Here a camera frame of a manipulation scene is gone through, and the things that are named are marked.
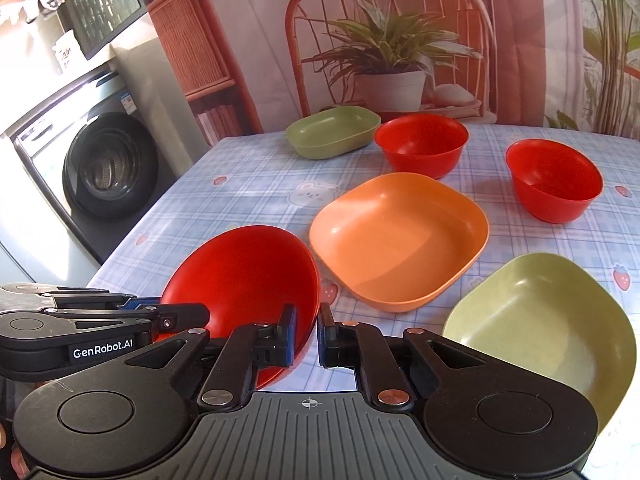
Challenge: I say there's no light green square plate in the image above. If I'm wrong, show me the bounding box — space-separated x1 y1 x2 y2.
442 252 637 427

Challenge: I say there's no grey front-load washing machine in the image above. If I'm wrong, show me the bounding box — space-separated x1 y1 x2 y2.
6 64 176 263

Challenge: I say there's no plaid blue bed sheet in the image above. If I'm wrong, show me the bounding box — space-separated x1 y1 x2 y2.
91 125 639 335

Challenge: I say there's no orange square plate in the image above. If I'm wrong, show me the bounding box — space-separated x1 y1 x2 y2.
309 172 490 313

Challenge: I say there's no red round bowl right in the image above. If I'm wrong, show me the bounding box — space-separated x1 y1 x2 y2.
506 139 604 224

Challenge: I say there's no red round bowl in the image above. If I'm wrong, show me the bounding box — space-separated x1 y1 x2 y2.
506 139 604 224
374 114 470 179

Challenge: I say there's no olive green oval dish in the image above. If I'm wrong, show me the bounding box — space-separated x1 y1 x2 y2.
285 106 382 160

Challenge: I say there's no red round bowl centre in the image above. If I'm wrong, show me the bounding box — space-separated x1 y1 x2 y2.
374 114 470 179

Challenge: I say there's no printed room backdrop cloth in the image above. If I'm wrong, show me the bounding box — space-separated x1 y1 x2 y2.
145 0 639 143

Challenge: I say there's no dark window frame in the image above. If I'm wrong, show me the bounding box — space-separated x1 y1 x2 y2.
58 0 145 60

